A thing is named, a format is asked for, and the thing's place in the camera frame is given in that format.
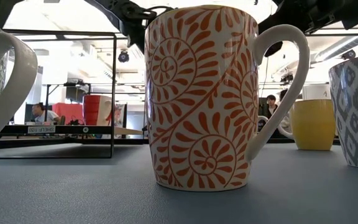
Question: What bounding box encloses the white container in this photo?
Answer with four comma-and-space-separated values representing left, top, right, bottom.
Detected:
301, 83, 332, 101

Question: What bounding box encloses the green leaf pattern mug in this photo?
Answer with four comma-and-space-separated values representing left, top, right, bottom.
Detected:
0, 16, 39, 169

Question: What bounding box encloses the blue table mat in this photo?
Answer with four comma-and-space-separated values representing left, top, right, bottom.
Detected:
0, 142, 358, 224

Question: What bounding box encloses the blue mug white handle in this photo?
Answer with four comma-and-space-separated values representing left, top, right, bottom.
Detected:
257, 114, 270, 133

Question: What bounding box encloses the grey ceiling duct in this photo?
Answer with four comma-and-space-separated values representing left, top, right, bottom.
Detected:
314, 34, 358, 63

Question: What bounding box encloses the wooden shelf with black frame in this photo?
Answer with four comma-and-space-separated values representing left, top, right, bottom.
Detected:
0, 29, 144, 160

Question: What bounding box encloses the red partition panel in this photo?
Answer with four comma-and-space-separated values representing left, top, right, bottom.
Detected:
52, 102, 85, 125

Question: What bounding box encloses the yellow mug orange inside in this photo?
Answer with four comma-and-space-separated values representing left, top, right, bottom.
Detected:
277, 98, 337, 152

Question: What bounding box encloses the white mug red pattern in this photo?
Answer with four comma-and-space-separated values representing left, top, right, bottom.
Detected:
113, 102, 127, 128

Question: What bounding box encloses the black ceiling dome camera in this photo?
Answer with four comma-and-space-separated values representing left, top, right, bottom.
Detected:
117, 49, 130, 64

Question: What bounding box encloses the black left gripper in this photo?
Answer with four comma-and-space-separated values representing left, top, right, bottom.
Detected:
116, 0, 157, 54

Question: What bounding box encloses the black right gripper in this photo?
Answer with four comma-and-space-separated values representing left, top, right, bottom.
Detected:
258, 0, 342, 58

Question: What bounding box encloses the orange floral pattern mug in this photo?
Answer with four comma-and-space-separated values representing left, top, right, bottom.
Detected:
144, 4, 311, 193

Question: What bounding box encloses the black ceiling device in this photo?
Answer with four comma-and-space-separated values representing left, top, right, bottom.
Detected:
341, 49, 357, 60

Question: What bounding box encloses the black hanging device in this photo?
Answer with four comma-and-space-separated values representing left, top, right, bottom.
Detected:
280, 73, 295, 84

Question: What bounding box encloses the red mug white handle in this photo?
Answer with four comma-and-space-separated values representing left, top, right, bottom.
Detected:
82, 94, 112, 127

